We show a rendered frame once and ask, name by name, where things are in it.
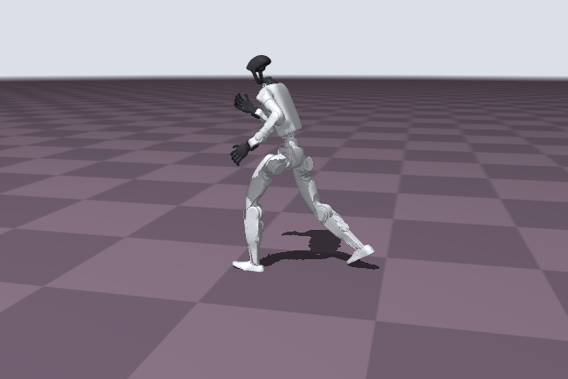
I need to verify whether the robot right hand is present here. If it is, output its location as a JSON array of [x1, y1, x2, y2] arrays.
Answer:
[[234, 93, 260, 119]]

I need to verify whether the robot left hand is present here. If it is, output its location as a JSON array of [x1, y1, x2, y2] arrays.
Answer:
[[231, 140, 259, 166]]

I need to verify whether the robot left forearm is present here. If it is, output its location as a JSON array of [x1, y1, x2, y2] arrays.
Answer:
[[248, 112, 279, 148]]

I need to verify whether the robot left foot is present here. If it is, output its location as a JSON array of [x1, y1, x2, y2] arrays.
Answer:
[[233, 261, 265, 272]]

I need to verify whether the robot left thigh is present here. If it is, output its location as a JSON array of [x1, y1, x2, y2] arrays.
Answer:
[[246, 154, 288, 220]]

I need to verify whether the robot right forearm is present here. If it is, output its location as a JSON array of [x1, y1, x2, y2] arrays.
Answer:
[[255, 108, 268, 123]]

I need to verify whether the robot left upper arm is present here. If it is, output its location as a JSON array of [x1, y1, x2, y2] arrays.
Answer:
[[256, 88, 286, 126]]

